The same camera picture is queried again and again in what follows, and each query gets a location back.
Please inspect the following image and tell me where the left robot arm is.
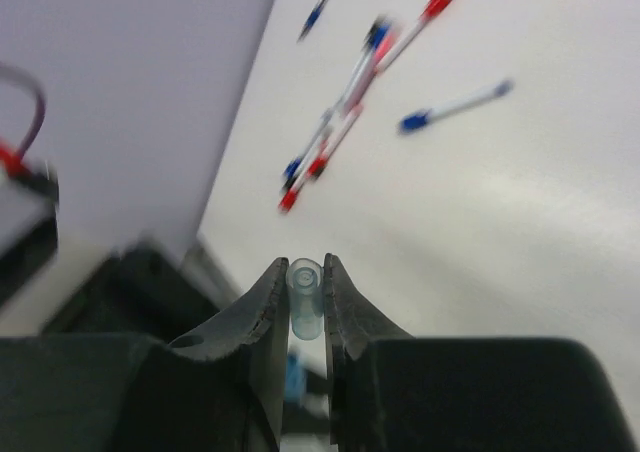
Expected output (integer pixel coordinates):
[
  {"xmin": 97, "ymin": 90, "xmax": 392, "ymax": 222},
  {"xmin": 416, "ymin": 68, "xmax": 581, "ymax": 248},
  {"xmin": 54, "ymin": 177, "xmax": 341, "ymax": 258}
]
[{"xmin": 1, "ymin": 237, "xmax": 241, "ymax": 342}]

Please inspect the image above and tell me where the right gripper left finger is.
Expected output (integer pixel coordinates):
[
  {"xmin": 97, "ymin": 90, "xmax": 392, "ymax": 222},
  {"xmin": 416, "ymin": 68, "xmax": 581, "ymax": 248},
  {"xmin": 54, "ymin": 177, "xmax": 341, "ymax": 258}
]
[{"xmin": 1, "ymin": 258, "xmax": 289, "ymax": 451}]

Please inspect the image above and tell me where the blue cap marker lower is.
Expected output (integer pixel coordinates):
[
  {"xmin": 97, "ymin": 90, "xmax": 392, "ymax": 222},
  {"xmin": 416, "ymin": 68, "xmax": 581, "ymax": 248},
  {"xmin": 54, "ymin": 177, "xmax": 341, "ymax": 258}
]
[{"xmin": 283, "ymin": 109, "xmax": 335, "ymax": 188}]

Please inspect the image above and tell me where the blue cap white marker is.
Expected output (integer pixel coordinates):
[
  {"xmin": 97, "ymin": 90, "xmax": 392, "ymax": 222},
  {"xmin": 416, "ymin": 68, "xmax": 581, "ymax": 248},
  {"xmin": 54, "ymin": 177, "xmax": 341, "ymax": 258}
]
[{"xmin": 398, "ymin": 79, "xmax": 514, "ymax": 135}]

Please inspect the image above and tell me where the red cap marker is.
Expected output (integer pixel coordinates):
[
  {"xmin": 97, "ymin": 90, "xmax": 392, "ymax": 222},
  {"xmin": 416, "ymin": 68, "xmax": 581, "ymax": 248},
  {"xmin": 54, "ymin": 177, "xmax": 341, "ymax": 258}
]
[
  {"xmin": 308, "ymin": 104, "xmax": 363, "ymax": 179},
  {"xmin": 278, "ymin": 135, "xmax": 329, "ymax": 213},
  {"xmin": 375, "ymin": 0, "xmax": 453, "ymax": 74}
]

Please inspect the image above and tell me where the light blue pen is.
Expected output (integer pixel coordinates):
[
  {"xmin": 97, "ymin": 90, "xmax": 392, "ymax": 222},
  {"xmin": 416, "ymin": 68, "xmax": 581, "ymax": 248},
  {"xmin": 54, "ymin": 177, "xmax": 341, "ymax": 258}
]
[{"xmin": 284, "ymin": 353, "xmax": 307, "ymax": 403}]

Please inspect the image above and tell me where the red cap marker top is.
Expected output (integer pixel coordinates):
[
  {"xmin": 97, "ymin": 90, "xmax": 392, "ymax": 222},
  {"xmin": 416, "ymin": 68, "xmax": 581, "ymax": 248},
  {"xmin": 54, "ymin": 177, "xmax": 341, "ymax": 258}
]
[{"xmin": 375, "ymin": 0, "xmax": 453, "ymax": 74}]

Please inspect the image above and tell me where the black cap white marker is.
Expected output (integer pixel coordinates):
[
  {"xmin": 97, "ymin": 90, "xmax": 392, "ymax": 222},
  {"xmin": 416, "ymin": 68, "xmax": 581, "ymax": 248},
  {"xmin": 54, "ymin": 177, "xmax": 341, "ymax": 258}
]
[{"xmin": 335, "ymin": 16, "xmax": 393, "ymax": 117}]

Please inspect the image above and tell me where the light blue pen cap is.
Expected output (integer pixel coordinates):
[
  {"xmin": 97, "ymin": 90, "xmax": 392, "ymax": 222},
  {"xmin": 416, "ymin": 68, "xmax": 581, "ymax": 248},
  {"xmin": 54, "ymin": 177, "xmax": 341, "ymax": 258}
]
[{"xmin": 286, "ymin": 258, "xmax": 324, "ymax": 341}]

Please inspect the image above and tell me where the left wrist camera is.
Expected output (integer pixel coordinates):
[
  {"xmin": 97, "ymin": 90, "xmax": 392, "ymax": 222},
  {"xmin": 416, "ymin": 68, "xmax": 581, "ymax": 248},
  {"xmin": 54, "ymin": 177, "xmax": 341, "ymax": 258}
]
[{"xmin": 1, "ymin": 144, "xmax": 59, "ymax": 303}]

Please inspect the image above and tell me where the red cap marker bottom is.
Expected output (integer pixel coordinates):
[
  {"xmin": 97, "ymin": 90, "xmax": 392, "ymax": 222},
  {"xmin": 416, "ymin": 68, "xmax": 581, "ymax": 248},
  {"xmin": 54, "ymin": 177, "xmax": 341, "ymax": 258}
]
[{"xmin": 278, "ymin": 135, "xmax": 329, "ymax": 213}]

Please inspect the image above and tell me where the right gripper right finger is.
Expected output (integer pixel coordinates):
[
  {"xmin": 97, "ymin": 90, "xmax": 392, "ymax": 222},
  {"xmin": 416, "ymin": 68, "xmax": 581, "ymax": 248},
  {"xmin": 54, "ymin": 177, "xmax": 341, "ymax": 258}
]
[{"xmin": 322, "ymin": 254, "xmax": 633, "ymax": 451}]

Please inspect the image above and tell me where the blue gel pen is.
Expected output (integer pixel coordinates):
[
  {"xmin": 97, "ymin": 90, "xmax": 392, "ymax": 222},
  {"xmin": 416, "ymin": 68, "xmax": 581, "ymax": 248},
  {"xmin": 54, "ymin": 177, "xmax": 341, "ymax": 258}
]
[{"xmin": 297, "ymin": 0, "xmax": 329, "ymax": 42}]

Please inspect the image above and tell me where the red cap marker middle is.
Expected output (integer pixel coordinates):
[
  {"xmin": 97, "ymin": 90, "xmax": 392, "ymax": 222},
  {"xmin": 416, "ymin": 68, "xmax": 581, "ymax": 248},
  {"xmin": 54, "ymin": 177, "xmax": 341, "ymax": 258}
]
[{"xmin": 308, "ymin": 104, "xmax": 363, "ymax": 179}]

